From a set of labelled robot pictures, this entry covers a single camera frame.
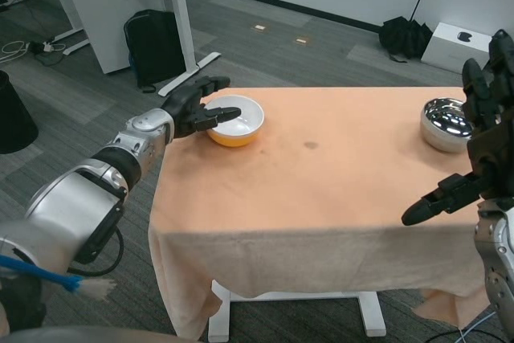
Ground white standing desk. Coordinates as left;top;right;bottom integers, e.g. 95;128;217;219
39;0;222;98

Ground dark power strip with plugs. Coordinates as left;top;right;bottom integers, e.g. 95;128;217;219
30;39;67;55

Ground black trash bin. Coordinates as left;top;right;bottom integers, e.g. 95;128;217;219
0;69;39;155

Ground blue rope with white fringe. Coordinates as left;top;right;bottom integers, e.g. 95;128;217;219
0;254;117;302

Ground blue floor cable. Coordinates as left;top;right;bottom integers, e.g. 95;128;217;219
457;310;499;343

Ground white cardboard box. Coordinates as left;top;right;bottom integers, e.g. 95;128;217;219
420;21;493;75

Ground orange tablecloth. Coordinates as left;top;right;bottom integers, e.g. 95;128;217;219
147;86;501;340

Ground shiny steel bowl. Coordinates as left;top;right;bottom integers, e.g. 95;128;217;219
419;96;477;154

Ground white and orange plastic bowl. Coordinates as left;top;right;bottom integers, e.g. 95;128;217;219
202;94;266;149

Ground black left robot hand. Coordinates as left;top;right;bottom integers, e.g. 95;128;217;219
160;76;243;139

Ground black backpack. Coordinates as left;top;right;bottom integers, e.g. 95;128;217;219
123;9;188;94

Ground silver robot chest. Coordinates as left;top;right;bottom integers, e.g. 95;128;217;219
0;326;177;343

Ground black folded umbrella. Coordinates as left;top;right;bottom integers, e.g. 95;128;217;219
378;0;439;63

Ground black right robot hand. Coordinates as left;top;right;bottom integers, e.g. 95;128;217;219
401;29;514;227

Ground white coiled cable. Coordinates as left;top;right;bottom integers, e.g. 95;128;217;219
0;40;31;64

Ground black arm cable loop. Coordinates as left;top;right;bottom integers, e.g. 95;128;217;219
66;228;125;278

